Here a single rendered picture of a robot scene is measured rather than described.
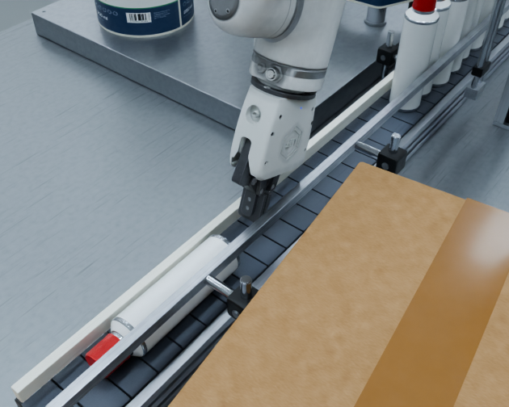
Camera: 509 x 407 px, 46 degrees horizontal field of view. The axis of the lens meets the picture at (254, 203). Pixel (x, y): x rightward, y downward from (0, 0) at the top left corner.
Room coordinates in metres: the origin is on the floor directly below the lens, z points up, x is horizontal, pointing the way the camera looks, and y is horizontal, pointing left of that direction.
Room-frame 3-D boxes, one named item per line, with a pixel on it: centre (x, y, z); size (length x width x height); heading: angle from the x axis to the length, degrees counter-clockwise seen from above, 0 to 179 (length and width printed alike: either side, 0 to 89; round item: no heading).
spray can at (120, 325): (0.42, 0.10, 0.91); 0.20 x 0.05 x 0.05; 142
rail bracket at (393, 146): (0.62, -0.16, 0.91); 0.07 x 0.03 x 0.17; 51
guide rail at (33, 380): (0.72, -0.10, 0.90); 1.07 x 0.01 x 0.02; 141
